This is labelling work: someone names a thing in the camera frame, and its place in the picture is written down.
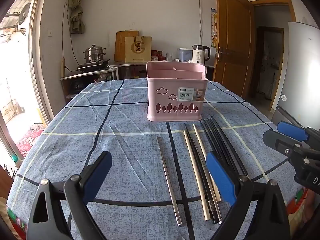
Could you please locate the red flowered cloth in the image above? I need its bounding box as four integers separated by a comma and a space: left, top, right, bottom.
6, 187, 316, 240

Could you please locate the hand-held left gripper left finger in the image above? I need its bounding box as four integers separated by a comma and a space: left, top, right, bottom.
26, 151, 113, 240

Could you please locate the blue checked tablecloth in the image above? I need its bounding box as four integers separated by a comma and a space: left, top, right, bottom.
6, 79, 308, 240

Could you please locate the beige curtain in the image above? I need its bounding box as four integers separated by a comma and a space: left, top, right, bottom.
68, 0, 86, 34

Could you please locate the wall calendar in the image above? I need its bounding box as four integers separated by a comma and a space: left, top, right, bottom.
210, 8, 218, 48

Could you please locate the black induction cooker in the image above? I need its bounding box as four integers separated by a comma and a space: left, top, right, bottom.
76, 59, 110, 71

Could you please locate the red floor mat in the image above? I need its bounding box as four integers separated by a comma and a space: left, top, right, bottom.
16, 128, 46, 160

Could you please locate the light wooden chopstick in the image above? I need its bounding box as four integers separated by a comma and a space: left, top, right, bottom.
193, 124, 222, 202
183, 129, 210, 221

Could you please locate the sliding glass door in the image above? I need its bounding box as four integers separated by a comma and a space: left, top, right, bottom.
0, 0, 55, 162

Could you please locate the wooden cutting board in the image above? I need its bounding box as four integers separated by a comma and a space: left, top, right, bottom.
114, 30, 139, 62

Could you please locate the clear plastic container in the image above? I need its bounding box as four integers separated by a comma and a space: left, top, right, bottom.
177, 47, 194, 62

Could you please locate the wooden door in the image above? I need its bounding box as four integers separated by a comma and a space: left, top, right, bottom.
213, 0, 256, 98

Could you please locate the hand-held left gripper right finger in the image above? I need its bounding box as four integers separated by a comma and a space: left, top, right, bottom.
205, 152, 292, 240

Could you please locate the stainless steel steamer pot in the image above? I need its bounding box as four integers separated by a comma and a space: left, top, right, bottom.
83, 44, 107, 64

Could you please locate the grey refrigerator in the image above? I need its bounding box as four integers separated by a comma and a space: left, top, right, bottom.
271, 21, 320, 133

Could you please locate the low metal table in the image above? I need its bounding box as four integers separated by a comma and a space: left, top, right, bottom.
59, 67, 118, 103

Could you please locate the thin wall cable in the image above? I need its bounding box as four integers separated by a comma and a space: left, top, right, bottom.
197, 0, 204, 47

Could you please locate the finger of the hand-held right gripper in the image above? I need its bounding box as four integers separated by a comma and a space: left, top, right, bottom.
262, 129, 311, 159
277, 121, 320, 143

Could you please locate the black chopstick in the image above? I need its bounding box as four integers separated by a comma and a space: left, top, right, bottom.
184, 123, 217, 224
203, 120, 240, 177
207, 119, 245, 177
211, 116, 249, 176
199, 122, 215, 155

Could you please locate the outdoor air conditioner unit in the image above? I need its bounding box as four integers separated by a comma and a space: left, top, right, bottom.
17, 2, 32, 27

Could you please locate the brown paper bag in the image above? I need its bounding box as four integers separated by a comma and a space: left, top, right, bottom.
124, 36, 152, 63

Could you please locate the pink plastic utensil basket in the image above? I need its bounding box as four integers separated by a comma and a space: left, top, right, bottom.
146, 61, 209, 122

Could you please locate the white electric kettle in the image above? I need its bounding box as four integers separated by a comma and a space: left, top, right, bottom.
192, 44, 211, 64

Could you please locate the black power cable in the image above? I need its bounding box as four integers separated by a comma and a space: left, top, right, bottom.
62, 4, 82, 72

